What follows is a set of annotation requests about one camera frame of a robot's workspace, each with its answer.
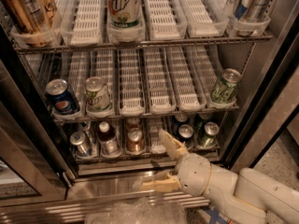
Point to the blue pepsi can bottom front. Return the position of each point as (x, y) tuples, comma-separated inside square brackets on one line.
[(185, 135)]

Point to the bottom wire shelf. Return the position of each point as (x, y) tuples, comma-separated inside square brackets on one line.
[(146, 157)]

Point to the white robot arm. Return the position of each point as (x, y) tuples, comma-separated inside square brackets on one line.
[(244, 197)]

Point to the blue pepsi can bottom rear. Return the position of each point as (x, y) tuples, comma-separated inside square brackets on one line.
[(178, 120)]

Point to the copper can bottom front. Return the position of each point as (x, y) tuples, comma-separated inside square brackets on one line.
[(135, 140)]

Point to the gold can top shelf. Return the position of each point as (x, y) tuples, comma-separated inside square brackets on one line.
[(33, 20)]

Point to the copper can bottom rear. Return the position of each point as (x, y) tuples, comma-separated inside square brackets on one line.
[(133, 123)]

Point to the fridge right door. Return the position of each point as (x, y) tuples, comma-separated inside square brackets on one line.
[(268, 96)]

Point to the silver can top right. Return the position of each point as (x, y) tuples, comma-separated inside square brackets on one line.
[(254, 9)]

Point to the blue pepsi can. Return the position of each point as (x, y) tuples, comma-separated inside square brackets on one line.
[(178, 120), (185, 135)]

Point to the blue floor tape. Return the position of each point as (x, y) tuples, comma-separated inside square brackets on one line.
[(213, 216)]

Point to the green can bottom rear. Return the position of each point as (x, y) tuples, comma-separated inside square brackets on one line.
[(200, 120)]

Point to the blue silver can top shelf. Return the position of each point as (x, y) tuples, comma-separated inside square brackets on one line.
[(239, 0)]

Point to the brown bottle white cap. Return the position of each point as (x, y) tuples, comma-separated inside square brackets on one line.
[(107, 138)]

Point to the green can bottom front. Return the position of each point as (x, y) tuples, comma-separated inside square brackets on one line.
[(208, 136)]

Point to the white 7up can shelf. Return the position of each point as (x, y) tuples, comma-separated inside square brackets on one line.
[(97, 94), (124, 14)]

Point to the wire shelf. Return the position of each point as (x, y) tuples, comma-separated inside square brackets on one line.
[(84, 117), (146, 157), (222, 40)]

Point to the silver can bottom rear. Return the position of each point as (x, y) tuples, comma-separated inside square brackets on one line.
[(87, 128)]

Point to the silver can bottom front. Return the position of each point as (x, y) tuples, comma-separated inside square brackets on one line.
[(80, 141)]

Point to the copper can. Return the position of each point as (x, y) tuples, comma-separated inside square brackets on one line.
[(133, 123), (135, 140)]

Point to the top wire shelf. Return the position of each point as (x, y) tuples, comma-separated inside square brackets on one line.
[(222, 40)]

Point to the white 7up can top shelf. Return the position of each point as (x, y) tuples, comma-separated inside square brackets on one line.
[(124, 14)]

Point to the green can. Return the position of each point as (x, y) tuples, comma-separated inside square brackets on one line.
[(208, 136), (200, 120)]

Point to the green can middle shelf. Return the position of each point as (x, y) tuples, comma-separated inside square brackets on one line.
[(226, 86)]

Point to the middle wire shelf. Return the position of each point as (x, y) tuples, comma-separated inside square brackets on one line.
[(84, 117)]

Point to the blue pepsi can middle shelf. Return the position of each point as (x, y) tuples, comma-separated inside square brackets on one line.
[(62, 97)]

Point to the white 7up can middle shelf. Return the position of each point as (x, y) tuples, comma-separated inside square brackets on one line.
[(97, 94)]

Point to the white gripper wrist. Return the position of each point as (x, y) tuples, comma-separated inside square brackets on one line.
[(192, 174)]

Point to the fridge left glass door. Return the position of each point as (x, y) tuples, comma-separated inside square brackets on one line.
[(30, 142)]

